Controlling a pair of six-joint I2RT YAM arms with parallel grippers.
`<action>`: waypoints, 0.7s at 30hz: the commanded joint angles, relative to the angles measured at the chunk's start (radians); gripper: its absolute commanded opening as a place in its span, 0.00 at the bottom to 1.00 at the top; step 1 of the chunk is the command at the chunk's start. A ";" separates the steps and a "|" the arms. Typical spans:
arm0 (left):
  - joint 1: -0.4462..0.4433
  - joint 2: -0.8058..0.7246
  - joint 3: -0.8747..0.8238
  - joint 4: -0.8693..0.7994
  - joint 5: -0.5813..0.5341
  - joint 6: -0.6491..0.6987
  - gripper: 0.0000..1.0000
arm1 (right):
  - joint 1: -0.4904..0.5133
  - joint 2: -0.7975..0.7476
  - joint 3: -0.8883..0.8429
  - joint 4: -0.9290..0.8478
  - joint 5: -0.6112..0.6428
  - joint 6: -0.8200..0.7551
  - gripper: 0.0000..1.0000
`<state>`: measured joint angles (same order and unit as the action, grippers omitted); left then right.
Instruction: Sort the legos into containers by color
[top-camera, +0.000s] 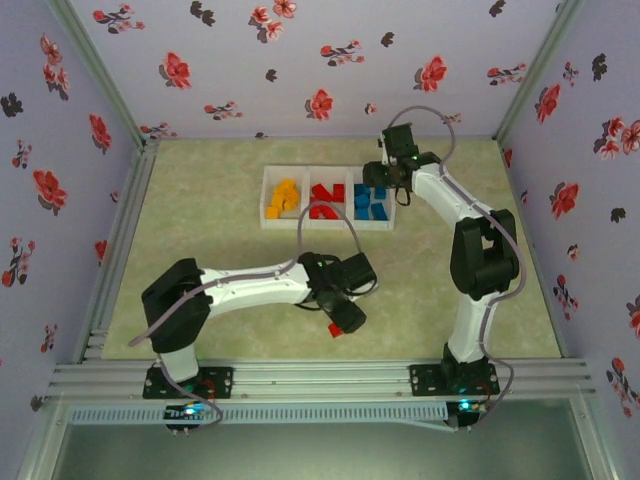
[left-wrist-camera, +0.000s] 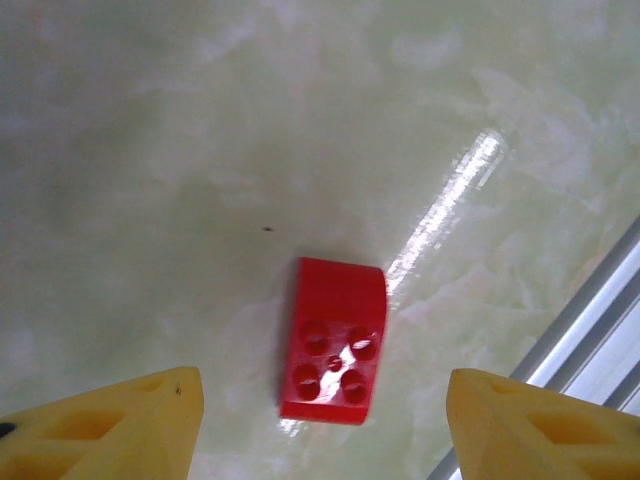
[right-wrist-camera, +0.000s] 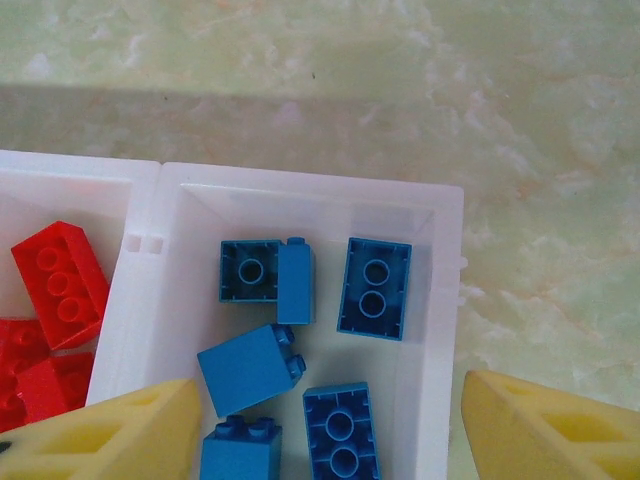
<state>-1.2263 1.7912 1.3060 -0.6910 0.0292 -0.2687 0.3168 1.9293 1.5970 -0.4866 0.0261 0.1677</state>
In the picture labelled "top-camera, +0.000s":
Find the blue lego brick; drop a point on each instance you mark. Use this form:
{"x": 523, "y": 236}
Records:
{"x": 363, "y": 215}
{"x": 361, "y": 202}
{"x": 360, "y": 190}
{"x": 381, "y": 212}
{"x": 380, "y": 193}

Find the red lego brick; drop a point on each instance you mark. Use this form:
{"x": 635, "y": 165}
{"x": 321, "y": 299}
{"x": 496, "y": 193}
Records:
{"x": 337, "y": 193}
{"x": 317, "y": 212}
{"x": 320, "y": 192}
{"x": 335, "y": 330}
{"x": 332, "y": 214}

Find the yellow lego brick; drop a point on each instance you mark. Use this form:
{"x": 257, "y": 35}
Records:
{"x": 278, "y": 197}
{"x": 293, "y": 196}
{"x": 287, "y": 186}
{"x": 290, "y": 206}
{"x": 272, "y": 213}

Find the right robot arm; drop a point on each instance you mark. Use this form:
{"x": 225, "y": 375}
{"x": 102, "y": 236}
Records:
{"x": 450, "y": 195}

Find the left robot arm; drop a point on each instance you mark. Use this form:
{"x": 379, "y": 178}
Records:
{"x": 250, "y": 285}

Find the white plastic bin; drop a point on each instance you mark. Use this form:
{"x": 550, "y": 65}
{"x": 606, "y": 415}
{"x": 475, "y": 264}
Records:
{"x": 267, "y": 175}
{"x": 330, "y": 175}
{"x": 372, "y": 225}

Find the controller circuit board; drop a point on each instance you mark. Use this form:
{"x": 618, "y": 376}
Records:
{"x": 187, "y": 412}
{"x": 465, "y": 407}

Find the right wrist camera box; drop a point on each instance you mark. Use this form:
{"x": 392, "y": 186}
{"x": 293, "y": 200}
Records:
{"x": 400, "y": 142}

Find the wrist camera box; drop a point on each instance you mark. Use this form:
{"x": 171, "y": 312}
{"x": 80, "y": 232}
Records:
{"x": 360, "y": 272}
{"x": 400, "y": 142}

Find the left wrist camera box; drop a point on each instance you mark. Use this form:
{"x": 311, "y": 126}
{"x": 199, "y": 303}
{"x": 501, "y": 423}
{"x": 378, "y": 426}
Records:
{"x": 360, "y": 272}

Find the long aluminium mounting rail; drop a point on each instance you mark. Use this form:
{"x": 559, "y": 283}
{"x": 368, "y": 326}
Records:
{"x": 320, "y": 380}

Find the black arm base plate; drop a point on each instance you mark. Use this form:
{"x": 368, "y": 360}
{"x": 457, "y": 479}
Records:
{"x": 425, "y": 380}
{"x": 220, "y": 382}

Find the aluminium side rail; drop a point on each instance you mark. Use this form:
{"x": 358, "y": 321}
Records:
{"x": 140, "y": 185}
{"x": 507, "y": 167}

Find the aluminium frame post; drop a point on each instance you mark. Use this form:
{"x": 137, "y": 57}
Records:
{"x": 540, "y": 65}
{"x": 95, "y": 65}

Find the aluminium frame bar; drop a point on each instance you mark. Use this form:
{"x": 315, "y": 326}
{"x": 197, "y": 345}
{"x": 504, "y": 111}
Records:
{"x": 42, "y": 440}
{"x": 595, "y": 440}

